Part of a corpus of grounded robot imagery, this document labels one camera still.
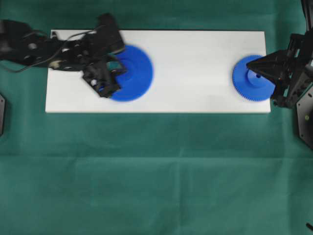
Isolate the green cloth backdrop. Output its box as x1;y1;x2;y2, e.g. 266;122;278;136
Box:
0;0;313;235

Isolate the white board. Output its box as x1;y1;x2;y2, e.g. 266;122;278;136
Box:
45;30;271;114

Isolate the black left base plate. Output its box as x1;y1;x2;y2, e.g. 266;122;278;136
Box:
0;95;5;136

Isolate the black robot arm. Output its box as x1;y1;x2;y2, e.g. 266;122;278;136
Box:
0;14;126;98

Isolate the black second robot arm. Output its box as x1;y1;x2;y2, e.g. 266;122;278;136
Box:
246;0;313;108

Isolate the large blue gear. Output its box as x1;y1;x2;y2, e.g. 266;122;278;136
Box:
111;45;154;102

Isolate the small blue gear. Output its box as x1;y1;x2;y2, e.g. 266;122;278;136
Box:
232;55;275;102

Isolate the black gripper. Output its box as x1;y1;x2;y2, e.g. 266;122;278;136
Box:
78;29;126;98

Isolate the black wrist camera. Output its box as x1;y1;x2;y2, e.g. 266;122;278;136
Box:
94;13;125;54

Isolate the thin black cable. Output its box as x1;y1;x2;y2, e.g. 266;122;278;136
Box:
0;26;103;73

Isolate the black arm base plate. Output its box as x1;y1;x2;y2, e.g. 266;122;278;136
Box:
296;86;313;149

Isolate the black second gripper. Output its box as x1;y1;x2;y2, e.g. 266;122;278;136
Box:
246;50;293;85

